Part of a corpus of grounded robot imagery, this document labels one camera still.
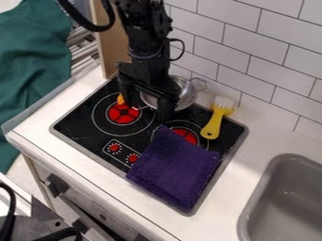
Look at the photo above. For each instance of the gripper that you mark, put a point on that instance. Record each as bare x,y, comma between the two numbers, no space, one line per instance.
146,77

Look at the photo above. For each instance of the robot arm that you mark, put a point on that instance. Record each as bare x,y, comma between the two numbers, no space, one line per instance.
144,28

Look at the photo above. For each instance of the silver pot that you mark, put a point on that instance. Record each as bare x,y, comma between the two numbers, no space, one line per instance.
188,91

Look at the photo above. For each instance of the toy stove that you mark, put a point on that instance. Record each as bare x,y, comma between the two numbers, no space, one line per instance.
90,130

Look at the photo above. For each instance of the orange toy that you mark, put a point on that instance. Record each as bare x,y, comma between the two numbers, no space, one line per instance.
121,99

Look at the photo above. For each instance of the wooden board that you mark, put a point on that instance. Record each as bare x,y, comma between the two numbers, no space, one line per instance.
110,47

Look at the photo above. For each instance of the yellow brush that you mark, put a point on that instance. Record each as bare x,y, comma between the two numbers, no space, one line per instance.
214,120

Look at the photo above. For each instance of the purple cloth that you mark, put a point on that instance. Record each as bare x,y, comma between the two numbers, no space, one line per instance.
174,168

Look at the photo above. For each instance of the green cloth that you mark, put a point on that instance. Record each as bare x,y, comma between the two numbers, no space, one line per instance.
31,66

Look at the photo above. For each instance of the toy sink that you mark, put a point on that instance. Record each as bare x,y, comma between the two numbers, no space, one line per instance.
289,200

